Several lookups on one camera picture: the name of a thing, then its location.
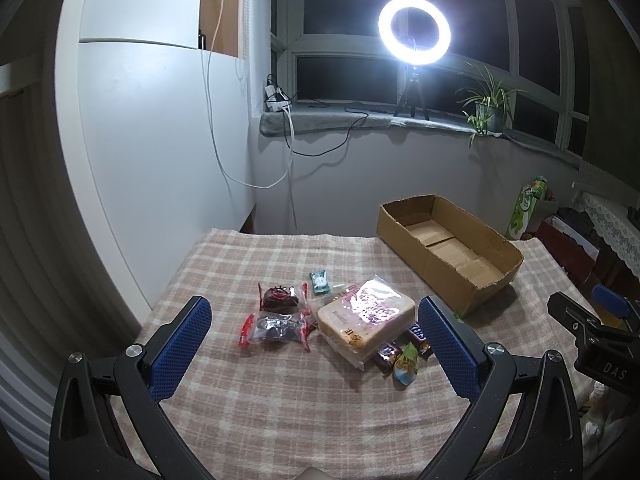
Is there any large snickers bar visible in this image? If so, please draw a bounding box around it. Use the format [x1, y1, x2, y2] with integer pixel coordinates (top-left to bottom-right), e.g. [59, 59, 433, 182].
[406, 323, 433, 359]

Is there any yellow blue candy pouch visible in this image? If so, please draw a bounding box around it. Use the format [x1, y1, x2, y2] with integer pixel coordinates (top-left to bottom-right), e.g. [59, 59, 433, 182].
[394, 342, 419, 386]

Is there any small snickers bar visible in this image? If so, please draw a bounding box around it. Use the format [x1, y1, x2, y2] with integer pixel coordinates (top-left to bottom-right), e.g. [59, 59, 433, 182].
[374, 342, 402, 375]

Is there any packaged toast bread loaf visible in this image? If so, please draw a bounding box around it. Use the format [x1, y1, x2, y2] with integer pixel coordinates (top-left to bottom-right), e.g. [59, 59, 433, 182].
[314, 275, 416, 370]

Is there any red clear snack bag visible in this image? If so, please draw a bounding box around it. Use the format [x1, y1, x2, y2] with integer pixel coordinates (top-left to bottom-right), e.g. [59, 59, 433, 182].
[258, 284, 308, 314]
[238, 311, 309, 351]

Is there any green mint candy packet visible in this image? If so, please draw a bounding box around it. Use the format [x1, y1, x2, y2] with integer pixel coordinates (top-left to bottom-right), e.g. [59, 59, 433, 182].
[309, 270, 331, 296]

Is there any red box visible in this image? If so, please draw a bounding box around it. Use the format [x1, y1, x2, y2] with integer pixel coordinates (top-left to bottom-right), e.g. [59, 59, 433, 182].
[536, 216, 600, 286]

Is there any white lace cloth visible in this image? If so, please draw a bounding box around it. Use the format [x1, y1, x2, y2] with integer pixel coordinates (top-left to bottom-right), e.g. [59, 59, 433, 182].
[576, 191, 640, 278]

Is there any brown cardboard box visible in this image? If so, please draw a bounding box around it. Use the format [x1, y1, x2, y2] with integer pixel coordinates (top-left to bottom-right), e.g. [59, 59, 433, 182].
[376, 194, 524, 316]

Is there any green tissue pack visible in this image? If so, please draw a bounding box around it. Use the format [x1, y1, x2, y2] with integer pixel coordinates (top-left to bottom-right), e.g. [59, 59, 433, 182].
[506, 176, 548, 240]

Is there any pink plaid tablecloth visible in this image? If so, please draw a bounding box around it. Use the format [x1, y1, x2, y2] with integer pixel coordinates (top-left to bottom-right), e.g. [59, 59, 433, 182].
[94, 227, 616, 480]

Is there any potted spider plant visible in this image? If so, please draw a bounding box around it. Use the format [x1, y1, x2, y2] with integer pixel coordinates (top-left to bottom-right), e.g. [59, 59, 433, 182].
[458, 62, 524, 148]

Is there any white cabinet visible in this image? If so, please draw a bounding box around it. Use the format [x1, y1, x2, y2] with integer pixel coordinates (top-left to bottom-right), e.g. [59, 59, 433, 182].
[54, 0, 255, 320]

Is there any white power strip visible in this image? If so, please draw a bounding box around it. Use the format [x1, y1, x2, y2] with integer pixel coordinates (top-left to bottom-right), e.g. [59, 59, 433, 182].
[264, 84, 291, 113]

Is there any black cable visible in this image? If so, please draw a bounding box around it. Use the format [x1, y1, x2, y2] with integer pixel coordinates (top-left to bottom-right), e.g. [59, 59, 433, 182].
[264, 72, 402, 158]

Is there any ring light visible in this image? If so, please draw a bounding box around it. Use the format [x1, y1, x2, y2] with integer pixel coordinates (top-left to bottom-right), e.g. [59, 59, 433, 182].
[378, 0, 451, 66]

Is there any white cable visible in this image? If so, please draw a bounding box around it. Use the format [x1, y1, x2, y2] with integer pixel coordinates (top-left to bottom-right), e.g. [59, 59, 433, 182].
[199, 0, 296, 231]

